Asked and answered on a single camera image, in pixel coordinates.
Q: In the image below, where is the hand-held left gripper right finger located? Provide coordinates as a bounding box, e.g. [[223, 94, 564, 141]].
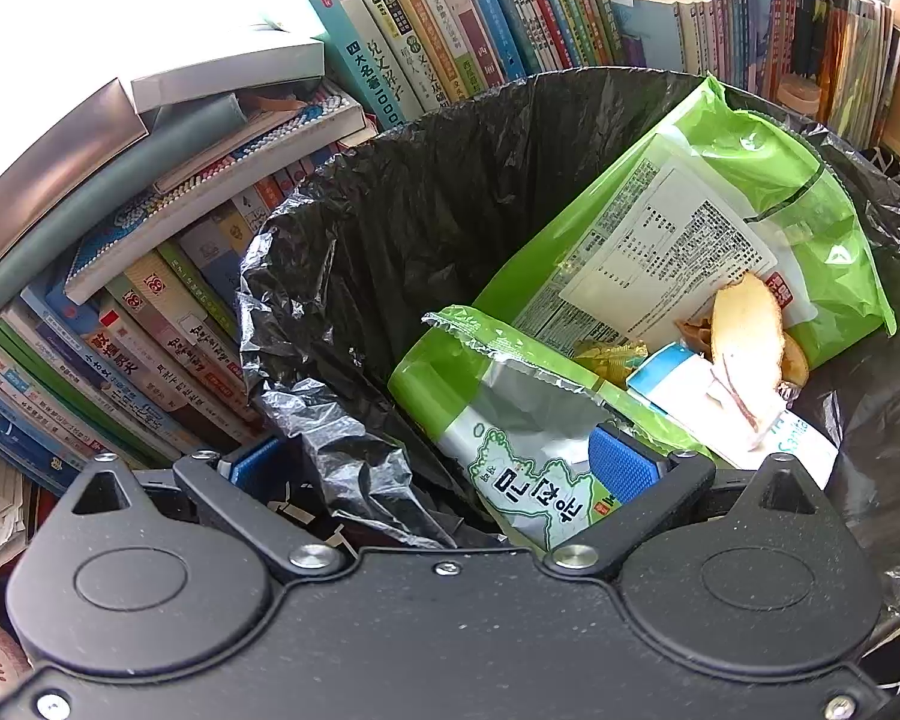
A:
[[546, 424, 837, 582]]

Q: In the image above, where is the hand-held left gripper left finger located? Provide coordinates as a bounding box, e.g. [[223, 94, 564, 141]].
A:
[[67, 436, 346, 582]]

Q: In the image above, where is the gold candy wrapper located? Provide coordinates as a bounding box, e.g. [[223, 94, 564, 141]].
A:
[[574, 340, 650, 387]]

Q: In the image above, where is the pink white striped piece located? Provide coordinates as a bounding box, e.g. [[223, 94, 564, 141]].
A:
[[709, 349, 766, 432]]

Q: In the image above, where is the brown paper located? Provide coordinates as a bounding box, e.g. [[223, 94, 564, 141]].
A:
[[675, 317, 715, 350]]

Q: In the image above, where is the white blue paper bag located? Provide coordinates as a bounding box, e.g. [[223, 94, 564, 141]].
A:
[[626, 341, 841, 492]]

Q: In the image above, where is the pale bread slice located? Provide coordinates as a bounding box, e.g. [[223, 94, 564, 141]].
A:
[[709, 270, 785, 421]]

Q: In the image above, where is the small green snack packet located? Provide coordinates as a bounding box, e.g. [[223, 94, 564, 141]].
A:
[[388, 305, 717, 550]]

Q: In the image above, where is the large green snack bag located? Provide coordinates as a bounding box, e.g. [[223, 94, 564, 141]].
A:
[[471, 73, 897, 376]]

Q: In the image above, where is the black plastic trash bag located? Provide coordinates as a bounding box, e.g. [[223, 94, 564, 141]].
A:
[[238, 69, 900, 691]]

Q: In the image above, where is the row of leaning textbooks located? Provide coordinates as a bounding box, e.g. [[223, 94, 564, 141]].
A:
[[0, 165, 323, 496]]

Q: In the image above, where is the thick bead-edged notebook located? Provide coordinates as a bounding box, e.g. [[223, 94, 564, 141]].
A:
[[64, 142, 346, 306]]

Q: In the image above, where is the thin bead-edged notebook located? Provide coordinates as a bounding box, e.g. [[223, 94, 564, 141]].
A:
[[154, 82, 366, 192]]

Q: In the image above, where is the silver flat box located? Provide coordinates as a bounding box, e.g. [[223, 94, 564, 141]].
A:
[[0, 76, 151, 286]]

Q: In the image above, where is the white flat box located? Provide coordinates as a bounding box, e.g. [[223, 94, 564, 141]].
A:
[[129, 19, 325, 112]]

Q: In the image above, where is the black white patterned cloth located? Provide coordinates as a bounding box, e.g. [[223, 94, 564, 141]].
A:
[[266, 146, 900, 695]]

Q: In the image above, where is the white jar peach lid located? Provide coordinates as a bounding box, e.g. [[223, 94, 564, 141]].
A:
[[776, 75, 822, 117]]

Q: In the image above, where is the row of upright shelf books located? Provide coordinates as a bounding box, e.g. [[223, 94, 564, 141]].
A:
[[289, 0, 900, 151]]

